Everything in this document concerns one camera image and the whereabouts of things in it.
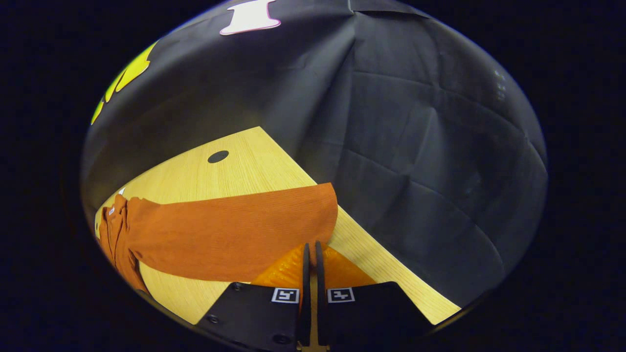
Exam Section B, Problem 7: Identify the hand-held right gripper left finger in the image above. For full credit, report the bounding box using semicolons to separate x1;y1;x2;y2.
196;243;312;352

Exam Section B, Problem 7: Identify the orange button shirt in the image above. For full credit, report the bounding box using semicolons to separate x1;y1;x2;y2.
98;182;339;294

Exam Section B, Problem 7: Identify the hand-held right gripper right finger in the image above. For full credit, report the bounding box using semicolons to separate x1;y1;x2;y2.
314;241;436;350

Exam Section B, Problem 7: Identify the black backdrop cloth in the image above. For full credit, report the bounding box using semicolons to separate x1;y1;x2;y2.
81;0;548;308

